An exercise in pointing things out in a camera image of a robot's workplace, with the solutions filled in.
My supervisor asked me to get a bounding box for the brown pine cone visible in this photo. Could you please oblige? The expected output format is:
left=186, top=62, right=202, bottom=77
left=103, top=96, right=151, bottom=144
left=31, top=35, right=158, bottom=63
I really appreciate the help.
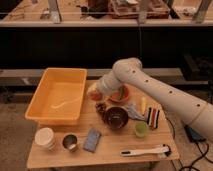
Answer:
left=95, top=103, right=106, bottom=115

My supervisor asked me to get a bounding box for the metal cup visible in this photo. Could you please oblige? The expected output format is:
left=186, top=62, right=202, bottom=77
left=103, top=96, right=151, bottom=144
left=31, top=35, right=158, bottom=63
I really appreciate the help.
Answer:
left=62, top=134, right=78, bottom=152

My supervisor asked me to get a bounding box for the wooden table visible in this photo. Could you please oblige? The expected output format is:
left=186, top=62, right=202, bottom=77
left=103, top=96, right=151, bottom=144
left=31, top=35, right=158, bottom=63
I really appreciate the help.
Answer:
left=27, top=80, right=179, bottom=169

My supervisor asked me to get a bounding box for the red apple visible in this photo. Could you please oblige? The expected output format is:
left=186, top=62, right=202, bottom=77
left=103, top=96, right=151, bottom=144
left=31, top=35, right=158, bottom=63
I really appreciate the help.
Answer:
left=90, top=93, right=103, bottom=102

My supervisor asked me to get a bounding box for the green pepper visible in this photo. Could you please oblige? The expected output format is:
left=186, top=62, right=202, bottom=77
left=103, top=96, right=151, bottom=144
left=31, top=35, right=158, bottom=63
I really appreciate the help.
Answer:
left=119, top=86, right=125, bottom=100

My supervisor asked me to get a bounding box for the blue sponge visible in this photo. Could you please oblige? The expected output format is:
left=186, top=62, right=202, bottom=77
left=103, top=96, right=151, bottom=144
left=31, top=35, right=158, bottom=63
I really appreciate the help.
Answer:
left=83, top=128, right=101, bottom=153

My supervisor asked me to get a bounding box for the striped black red block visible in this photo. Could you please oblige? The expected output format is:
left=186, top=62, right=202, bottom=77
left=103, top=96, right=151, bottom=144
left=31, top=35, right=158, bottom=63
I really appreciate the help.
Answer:
left=147, top=108, right=160, bottom=129

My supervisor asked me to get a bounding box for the dark purple bowl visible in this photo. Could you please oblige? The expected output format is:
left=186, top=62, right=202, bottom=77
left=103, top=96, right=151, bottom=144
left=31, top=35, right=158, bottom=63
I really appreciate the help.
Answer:
left=103, top=107, right=129, bottom=130

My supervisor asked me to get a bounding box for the small green cup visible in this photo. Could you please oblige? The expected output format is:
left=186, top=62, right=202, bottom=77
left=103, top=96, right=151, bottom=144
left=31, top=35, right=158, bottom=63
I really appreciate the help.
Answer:
left=134, top=121, right=149, bottom=138

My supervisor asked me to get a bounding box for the yellow plastic tray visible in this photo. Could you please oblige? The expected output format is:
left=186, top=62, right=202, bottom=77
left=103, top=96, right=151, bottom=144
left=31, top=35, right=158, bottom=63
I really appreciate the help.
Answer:
left=25, top=68, right=87, bottom=125

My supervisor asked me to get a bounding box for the white handled brush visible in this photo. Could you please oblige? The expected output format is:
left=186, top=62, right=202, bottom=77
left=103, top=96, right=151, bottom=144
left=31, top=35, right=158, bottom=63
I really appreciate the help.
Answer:
left=120, top=144, right=171, bottom=157

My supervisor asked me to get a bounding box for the grey cloth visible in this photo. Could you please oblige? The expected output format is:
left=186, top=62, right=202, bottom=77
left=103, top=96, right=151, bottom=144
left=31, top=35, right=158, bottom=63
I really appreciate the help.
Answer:
left=125, top=104, right=144, bottom=120

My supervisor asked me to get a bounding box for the orange clay bowl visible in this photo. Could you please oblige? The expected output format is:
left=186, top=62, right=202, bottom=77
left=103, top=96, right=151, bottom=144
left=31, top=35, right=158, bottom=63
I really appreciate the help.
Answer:
left=108, top=85, right=130, bottom=103

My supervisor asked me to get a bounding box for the white paper cup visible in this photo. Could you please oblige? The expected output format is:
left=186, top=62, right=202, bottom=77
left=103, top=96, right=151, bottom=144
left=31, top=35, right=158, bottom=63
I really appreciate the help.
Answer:
left=35, top=127, right=55, bottom=149

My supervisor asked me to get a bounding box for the yellow banana piece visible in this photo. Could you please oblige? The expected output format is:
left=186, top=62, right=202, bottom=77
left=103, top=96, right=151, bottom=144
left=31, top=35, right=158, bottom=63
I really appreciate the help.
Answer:
left=141, top=97, right=147, bottom=115

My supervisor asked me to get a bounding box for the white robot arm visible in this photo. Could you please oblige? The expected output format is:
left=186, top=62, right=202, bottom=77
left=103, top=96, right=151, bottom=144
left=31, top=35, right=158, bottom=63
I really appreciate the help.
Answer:
left=87, top=58, right=213, bottom=143

